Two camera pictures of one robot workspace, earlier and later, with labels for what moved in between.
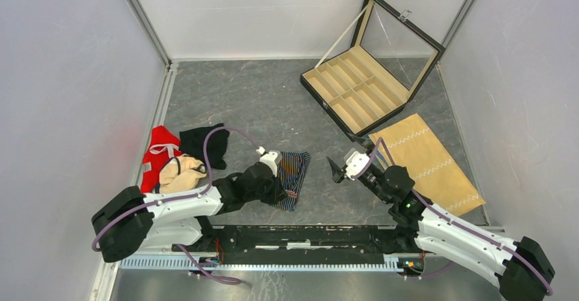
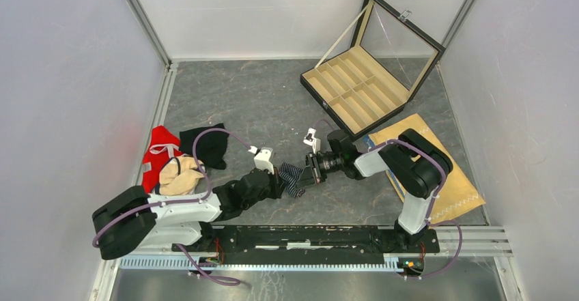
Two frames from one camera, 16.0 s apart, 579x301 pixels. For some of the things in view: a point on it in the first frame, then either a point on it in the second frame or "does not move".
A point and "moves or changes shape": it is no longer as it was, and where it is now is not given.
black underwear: (191, 143) does not move
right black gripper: (337, 174) -> (312, 160)
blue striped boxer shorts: (291, 169) moves or changes shape
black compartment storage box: (392, 56) does not move
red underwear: (163, 145) does not move
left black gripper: (278, 194) does not move
